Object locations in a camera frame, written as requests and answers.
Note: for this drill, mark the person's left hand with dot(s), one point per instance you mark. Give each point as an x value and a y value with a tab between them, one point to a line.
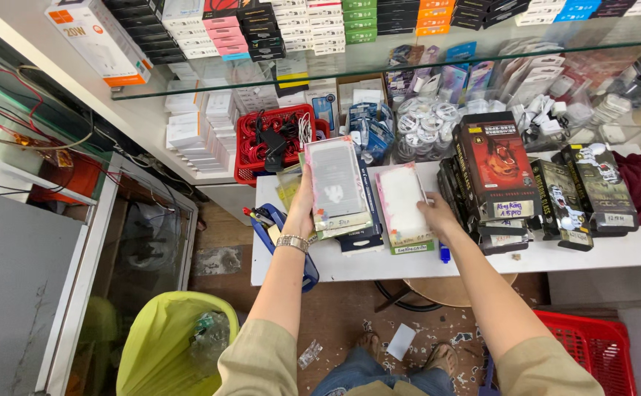
298	214

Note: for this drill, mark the person's right hand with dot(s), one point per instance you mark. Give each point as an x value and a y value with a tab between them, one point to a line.
446	220

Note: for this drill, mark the person's right fingers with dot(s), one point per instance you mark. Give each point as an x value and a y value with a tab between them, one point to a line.
430	208

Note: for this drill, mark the white pink screen protector packet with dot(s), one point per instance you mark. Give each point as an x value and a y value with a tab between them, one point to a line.
403	203

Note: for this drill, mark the dark blue screen protector packet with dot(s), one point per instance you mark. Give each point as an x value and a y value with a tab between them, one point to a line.
367	234

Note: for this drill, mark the pink floral screen protector packet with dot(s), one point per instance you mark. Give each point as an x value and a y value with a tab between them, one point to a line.
338	181

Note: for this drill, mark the green screen protector packet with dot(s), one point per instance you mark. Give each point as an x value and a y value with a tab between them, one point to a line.
411	248

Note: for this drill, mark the blue marker pen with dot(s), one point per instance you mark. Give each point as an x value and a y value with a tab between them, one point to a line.
444	253

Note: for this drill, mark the stack of black glass boxes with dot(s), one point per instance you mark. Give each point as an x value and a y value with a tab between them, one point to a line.
496	236

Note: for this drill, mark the black red tempered glass box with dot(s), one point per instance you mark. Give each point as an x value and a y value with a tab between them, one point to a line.
496	162

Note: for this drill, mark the round wooden stool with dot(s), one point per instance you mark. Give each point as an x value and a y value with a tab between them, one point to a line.
452	289

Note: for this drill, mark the pile of blue accessory packets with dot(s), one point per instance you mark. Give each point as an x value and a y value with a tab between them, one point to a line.
372	132

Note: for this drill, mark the small black gorilla print box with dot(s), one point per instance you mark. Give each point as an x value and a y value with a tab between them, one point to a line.
565	206

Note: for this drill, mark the white paper sheet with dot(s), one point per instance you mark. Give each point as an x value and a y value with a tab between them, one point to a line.
401	341

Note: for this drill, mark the brown cardboard box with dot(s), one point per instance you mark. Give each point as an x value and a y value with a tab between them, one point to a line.
361	88

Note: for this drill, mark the silver metal wristwatch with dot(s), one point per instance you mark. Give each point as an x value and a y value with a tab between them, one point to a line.
293	242

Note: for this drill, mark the pile of hanging accessory packets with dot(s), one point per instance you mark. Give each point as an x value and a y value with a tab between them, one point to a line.
480	74

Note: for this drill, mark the yellow clear plastic packet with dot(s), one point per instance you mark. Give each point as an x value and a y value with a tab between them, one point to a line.
288	187

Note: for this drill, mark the person's left foot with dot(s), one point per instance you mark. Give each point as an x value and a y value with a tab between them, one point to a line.
368	342

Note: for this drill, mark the person's foot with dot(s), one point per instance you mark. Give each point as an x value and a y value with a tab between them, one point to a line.
368	342
442	356

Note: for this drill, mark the person's right foot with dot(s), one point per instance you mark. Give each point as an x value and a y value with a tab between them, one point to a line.
442	356

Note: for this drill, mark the blue plastic tray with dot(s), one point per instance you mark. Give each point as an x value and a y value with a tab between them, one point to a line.
276	220

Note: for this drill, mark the pile of white charger plugs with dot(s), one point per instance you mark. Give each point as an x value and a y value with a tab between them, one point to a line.
557	118

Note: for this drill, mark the glass shelf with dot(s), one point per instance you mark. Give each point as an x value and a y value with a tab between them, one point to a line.
364	60

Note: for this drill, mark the black charger adapter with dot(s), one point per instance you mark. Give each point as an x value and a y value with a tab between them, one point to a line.
272	144

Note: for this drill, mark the large black gorilla print box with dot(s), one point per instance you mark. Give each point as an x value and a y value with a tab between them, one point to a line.
601	184

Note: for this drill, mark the blue jeans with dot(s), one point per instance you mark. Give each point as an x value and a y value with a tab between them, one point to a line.
364	377

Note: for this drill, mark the clear plastic wrapper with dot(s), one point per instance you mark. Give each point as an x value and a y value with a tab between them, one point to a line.
309	354

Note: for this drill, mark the stacks of small product boxes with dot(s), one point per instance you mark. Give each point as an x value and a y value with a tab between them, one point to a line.
320	25

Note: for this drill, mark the red plastic crate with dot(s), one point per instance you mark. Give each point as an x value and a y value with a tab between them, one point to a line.
595	344

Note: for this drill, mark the beige shirt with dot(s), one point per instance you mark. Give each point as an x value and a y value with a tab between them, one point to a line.
260	363

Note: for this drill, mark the stack of white charger boxes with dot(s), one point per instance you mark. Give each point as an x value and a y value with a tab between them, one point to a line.
193	132

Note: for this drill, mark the yellow-green lined trash bin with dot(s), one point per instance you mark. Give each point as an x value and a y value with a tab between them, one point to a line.
160	346

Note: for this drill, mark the white orange charger box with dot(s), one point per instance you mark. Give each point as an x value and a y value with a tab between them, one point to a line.
100	41

